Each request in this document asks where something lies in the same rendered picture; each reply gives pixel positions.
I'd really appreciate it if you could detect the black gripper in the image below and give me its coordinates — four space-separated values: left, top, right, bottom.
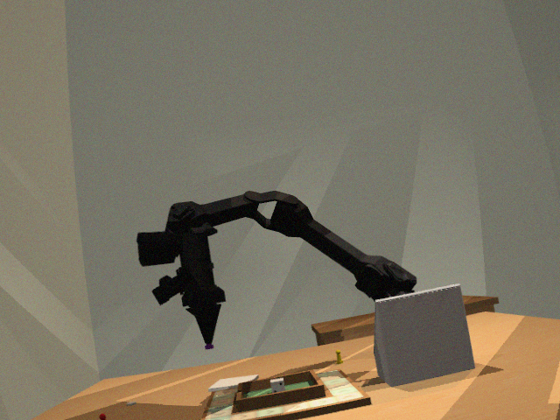
180 258 226 345

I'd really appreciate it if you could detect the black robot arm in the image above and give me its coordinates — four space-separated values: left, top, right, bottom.
136 191 417 305

